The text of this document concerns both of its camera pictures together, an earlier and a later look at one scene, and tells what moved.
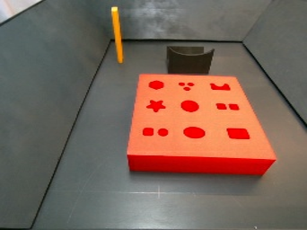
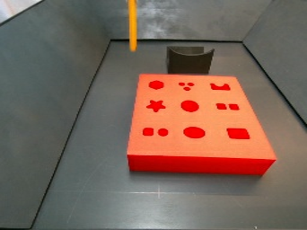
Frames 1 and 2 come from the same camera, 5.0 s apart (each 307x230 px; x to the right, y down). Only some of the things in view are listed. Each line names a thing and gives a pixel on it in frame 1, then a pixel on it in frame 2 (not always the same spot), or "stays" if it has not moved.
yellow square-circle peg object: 116,34 -> 133,24
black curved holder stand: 188,60 stays
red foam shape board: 193,126 stays
